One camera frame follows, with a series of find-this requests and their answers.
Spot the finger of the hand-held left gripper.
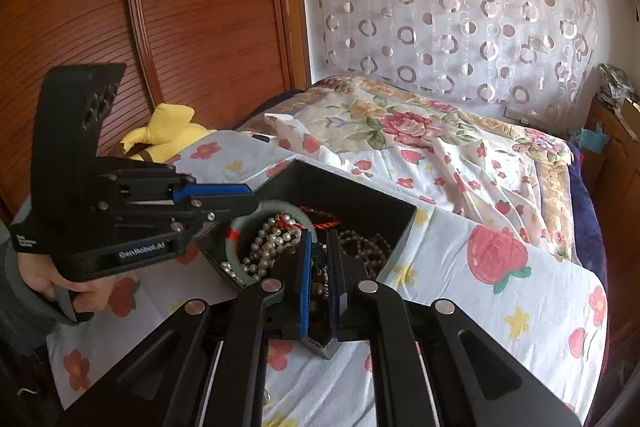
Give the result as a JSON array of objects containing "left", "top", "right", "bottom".
[
  {"left": 170, "top": 196, "right": 262, "bottom": 250},
  {"left": 172, "top": 179, "right": 257, "bottom": 208}
]

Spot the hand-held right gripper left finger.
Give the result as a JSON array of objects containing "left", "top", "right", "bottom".
[{"left": 62, "top": 228, "right": 333, "bottom": 427}]

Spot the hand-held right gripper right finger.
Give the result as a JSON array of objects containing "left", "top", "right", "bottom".
[{"left": 326, "top": 229, "right": 587, "bottom": 427}]

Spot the green jade bangle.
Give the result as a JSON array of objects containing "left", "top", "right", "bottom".
[{"left": 222, "top": 200, "right": 317, "bottom": 279}]

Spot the dark bead bracelet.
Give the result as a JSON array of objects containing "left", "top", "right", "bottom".
[{"left": 310, "top": 243, "right": 332, "bottom": 319}]

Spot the brown bead bracelet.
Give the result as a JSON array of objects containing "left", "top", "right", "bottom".
[{"left": 337, "top": 229, "right": 394, "bottom": 281}]

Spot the white pearl necklace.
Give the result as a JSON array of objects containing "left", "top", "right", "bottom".
[{"left": 240, "top": 213, "right": 302, "bottom": 282}]

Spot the white pearl bracelet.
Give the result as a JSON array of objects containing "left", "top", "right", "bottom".
[{"left": 220, "top": 258, "right": 262, "bottom": 284}]

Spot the red cord bracelet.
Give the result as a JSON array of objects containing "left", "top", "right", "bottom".
[{"left": 276, "top": 205, "right": 342, "bottom": 231}]

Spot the black jewelry box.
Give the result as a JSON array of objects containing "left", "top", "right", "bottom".
[{"left": 195, "top": 159, "right": 419, "bottom": 297}]

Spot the person's left forearm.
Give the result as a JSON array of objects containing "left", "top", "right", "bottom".
[{"left": 0, "top": 234, "right": 57, "bottom": 355}]

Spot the person's left hand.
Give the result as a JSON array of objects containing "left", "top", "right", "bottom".
[{"left": 19, "top": 251, "right": 115, "bottom": 314}]

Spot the yellow plush toy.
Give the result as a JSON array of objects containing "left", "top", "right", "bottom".
[{"left": 119, "top": 102, "right": 219, "bottom": 164}]

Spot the strawberry print bed sheet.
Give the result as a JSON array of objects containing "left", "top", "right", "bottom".
[{"left": 47, "top": 128, "right": 609, "bottom": 427}]

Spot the wooden wardrobe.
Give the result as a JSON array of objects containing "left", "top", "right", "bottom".
[{"left": 0, "top": 0, "right": 312, "bottom": 220}]

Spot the floral blanket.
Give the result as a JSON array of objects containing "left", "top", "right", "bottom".
[{"left": 234, "top": 75, "right": 577, "bottom": 269}]

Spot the dark blue blanket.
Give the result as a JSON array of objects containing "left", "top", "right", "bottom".
[{"left": 564, "top": 141, "right": 604, "bottom": 275}]

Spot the blue plastic bag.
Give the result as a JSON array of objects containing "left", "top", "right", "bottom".
[{"left": 569, "top": 121, "right": 609, "bottom": 154}]

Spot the wooden cabinet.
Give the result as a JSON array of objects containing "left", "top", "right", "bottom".
[{"left": 584, "top": 98, "right": 640, "bottom": 360}]

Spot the sheer circle pattern curtain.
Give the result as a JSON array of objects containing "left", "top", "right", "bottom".
[{"left": 299, "top": 0, "right": 602, "bottom": 120}]

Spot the pile of newspapers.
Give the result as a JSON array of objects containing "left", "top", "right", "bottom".
[{"left": 596, "top": 62, "right": 640, "bottom": 108}]

